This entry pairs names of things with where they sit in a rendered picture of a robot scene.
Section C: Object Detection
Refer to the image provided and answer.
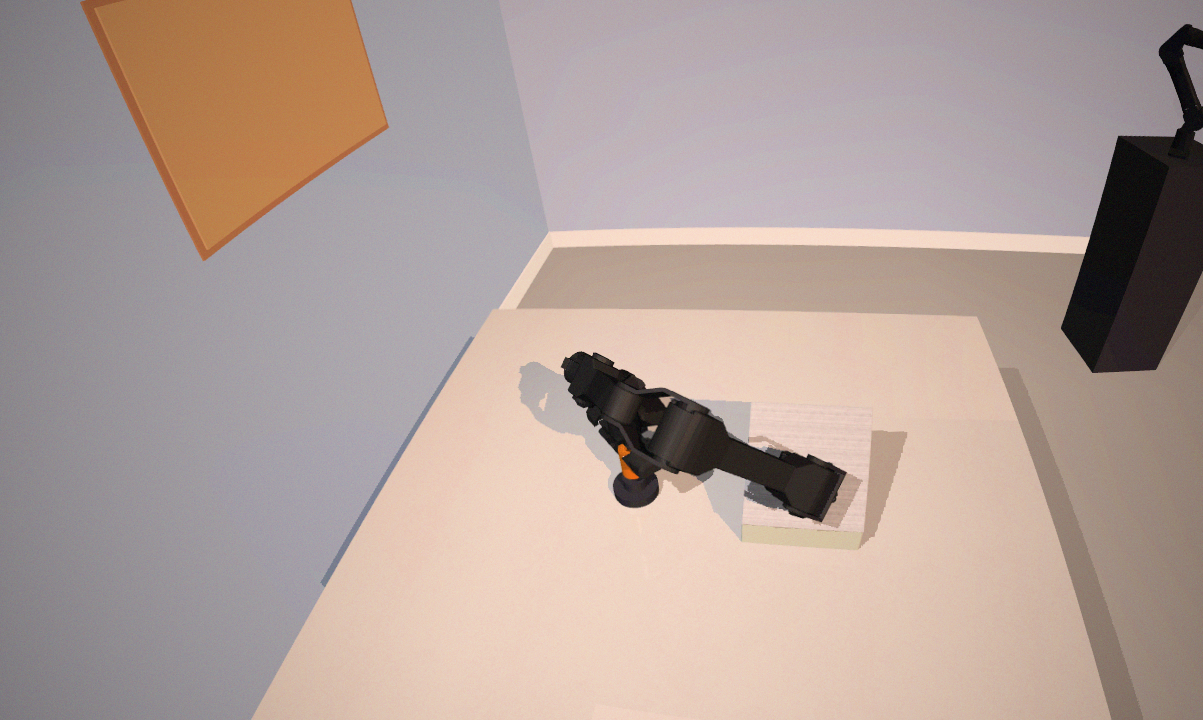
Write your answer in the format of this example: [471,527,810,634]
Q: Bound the orange knob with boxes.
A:
[618,444,638,480]

